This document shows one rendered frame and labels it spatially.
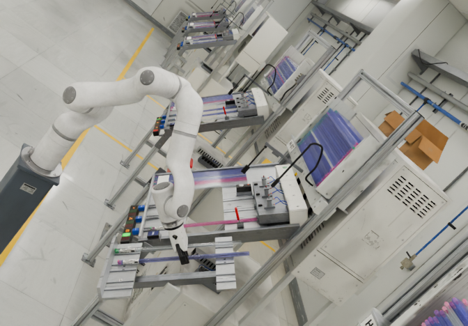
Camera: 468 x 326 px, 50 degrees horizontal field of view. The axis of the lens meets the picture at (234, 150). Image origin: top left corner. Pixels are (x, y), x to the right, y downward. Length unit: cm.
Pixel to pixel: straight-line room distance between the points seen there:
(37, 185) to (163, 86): 76
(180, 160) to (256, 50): 502
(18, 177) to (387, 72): 411
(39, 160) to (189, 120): 75
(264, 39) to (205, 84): 99
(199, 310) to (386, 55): 373
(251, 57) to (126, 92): 486
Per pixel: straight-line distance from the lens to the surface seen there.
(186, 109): 179
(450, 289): 145
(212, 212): 382
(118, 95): 200
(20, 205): 236
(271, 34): 672
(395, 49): 548
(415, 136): 259
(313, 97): 355
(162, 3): 1079
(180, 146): 179
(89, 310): 245
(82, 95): 207
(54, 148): 222
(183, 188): 175
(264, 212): 224
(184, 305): 244
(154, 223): 238
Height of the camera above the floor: 183
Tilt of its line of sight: 15 degrees down
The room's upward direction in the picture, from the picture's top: 41 degrees clockwise
